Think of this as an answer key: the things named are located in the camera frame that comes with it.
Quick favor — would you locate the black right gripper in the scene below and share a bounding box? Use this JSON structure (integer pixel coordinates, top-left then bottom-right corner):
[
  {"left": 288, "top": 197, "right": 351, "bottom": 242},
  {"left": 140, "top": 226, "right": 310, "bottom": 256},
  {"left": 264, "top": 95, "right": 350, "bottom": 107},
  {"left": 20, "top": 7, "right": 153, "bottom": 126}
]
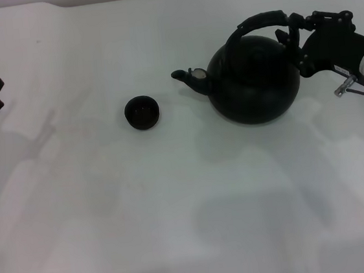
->
[{"left": 272, "top": 4, "right": 364, "bottom": 83}]

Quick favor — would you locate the black round teapot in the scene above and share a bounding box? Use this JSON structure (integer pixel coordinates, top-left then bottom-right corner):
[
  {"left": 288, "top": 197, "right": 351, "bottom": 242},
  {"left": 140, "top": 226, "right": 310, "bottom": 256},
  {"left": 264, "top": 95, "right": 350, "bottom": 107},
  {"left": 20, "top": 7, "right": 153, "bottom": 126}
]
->
[{"left": 165, "top": 8, "right": 308, "bottom": 133}]

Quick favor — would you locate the small dark teacup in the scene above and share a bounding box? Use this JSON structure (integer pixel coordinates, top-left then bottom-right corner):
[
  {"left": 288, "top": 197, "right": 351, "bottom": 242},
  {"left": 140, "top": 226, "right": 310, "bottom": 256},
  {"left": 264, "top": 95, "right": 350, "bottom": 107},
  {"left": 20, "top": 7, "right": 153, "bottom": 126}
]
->
[{"left": 122, "top": 93, "right": 163, "bottom": 133}]

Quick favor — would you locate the silver plug with black cable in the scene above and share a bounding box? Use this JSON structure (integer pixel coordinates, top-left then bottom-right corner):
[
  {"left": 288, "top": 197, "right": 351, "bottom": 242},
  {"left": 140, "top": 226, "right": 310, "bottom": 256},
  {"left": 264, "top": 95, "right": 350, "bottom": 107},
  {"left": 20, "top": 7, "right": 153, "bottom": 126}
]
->
[{"left": 332, "top": 73, "right": 364, "bottom": 102}]

